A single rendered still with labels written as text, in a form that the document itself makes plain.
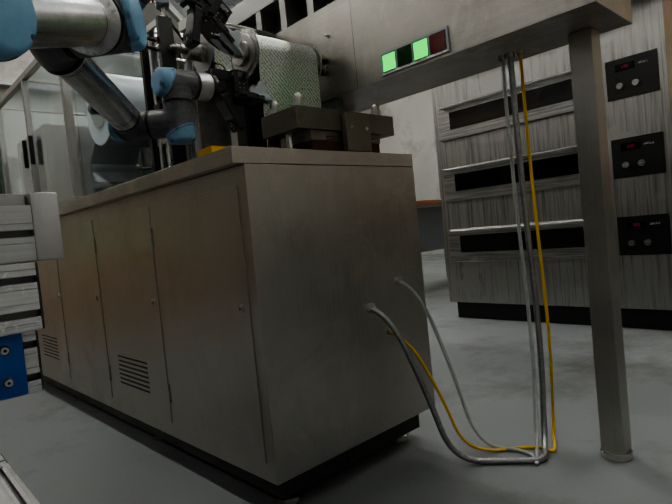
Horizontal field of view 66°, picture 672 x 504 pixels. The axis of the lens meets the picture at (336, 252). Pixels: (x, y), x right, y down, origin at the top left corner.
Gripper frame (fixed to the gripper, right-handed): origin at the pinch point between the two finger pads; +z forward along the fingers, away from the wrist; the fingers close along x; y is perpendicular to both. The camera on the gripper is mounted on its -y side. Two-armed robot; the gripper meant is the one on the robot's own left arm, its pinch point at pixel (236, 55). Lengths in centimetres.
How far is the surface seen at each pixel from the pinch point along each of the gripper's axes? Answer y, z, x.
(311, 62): 16.8, 19.5, -4.9
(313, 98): 7.4, 26.5, -4.9
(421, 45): 20, 30, -41
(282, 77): 3.6, 13.9, -4.9
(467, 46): 17, 34, -56
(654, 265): 68, 220, -49
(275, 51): 8.4, 7.7, -4.9
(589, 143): 4, 65, -79
